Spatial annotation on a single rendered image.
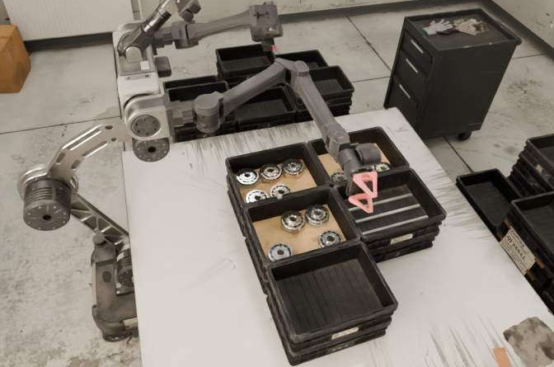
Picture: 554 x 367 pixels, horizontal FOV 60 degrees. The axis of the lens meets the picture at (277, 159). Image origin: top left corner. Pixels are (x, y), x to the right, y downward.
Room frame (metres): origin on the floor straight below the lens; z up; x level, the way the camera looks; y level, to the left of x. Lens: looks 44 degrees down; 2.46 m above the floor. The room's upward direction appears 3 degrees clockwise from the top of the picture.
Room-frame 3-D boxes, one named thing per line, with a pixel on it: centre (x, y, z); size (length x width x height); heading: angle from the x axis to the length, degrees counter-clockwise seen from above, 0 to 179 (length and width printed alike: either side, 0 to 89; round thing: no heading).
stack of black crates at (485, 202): (1.94, -1.30, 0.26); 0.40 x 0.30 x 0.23; 19
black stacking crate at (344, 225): (1.21, -0.11, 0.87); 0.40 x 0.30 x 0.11; 111
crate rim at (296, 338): (0.93, -0.22, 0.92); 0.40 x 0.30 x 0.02; 111
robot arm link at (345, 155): (1.05, -0.22, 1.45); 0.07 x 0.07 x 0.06; 18
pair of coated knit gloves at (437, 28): (2.98, -1.04, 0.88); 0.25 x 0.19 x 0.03; 109
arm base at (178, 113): (1.23, 0.33, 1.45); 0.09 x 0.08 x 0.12; 19
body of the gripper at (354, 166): (0.99, -0.23, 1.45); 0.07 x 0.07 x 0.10; 18
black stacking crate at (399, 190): (1.36, -0.48, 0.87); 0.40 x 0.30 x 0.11; 111
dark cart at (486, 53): (2.95, -1.17, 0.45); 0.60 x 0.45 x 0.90; 109
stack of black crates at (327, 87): (2.69, -0.26, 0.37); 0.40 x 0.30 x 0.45; 109
